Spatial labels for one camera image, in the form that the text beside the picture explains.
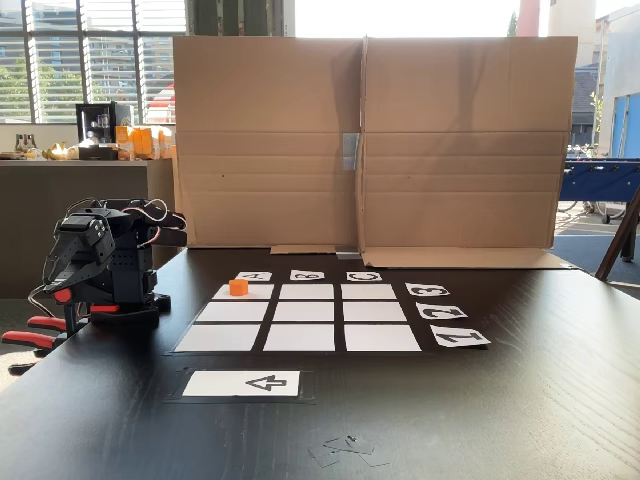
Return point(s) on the round orange token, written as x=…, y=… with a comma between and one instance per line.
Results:
x=238, y=288

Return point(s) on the white nine-square grid sheet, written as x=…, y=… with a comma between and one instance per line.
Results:
x=302, y=337

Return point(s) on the grey counter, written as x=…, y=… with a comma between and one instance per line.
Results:
x=30, y=225

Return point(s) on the red and black clamp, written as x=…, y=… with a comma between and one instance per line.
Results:
x=35, y=342
x=47, y=322

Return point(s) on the orange carton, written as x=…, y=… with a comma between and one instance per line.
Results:
x=124, y=142
x=165, y=145
x=142, y=145

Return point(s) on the white arrow paper sheet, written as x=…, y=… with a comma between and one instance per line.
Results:
x=215, y=384

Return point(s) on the paper sheet letter A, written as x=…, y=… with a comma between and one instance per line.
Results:
x=261, y=276

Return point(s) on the brown cardboard panel, small flap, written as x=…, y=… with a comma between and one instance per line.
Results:
x=265, y=150

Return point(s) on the paper sheet letter B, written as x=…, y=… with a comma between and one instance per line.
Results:
x=307, y=275

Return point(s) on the grey tape strip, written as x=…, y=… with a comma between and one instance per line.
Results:
x=351, y=150

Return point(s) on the paper sheet number 3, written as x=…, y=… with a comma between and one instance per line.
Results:
x=426, y=289

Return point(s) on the paper sheet number 2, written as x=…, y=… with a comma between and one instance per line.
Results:
x=441, y=311

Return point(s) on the paper sheet number 1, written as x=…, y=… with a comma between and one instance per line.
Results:
x=460, y=336

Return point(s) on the brown cardboard panel, large flap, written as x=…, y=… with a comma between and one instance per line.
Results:
x=465, y=150

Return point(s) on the blue foosball table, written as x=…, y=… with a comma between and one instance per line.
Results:
x=600, y=182

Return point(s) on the dark wooden stand leg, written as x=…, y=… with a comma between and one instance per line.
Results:
x=617, y=240

